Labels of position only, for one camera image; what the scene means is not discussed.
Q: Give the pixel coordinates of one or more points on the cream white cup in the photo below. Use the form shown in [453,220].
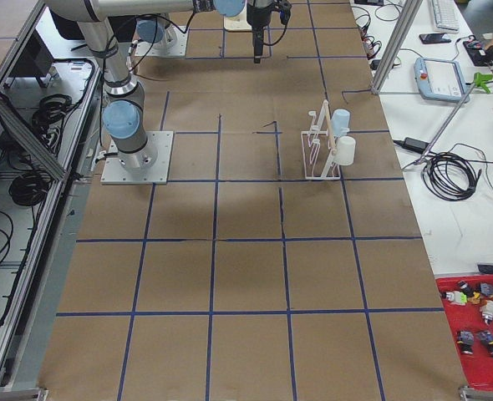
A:
[345,150]

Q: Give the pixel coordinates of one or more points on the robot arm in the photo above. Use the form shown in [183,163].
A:
[123,116]
[156,32]

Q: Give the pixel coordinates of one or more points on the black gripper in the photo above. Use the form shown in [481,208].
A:
[256,17]

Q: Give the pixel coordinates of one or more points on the teach pendant tablet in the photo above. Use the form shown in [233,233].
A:
[439,79]

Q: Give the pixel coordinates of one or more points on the black power adapter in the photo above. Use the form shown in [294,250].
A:
[414,145]

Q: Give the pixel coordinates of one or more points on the aluminium frame post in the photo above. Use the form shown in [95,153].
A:
[406,18]

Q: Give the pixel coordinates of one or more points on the white keyboard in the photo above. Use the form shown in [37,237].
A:
[444,16]

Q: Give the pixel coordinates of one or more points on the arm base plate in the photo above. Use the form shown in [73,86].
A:
[150,165]
[172,45]

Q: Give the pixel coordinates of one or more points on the cream serving tray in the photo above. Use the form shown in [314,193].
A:
[236,24]

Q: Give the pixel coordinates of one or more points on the black smartphone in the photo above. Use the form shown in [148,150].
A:
[434,38]

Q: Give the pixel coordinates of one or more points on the white wire cup rack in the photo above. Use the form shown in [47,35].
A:
[318,146]

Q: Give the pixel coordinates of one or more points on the red parts tray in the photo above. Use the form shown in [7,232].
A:
[468,305]

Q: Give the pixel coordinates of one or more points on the light blue cup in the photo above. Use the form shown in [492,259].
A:
[340,122]

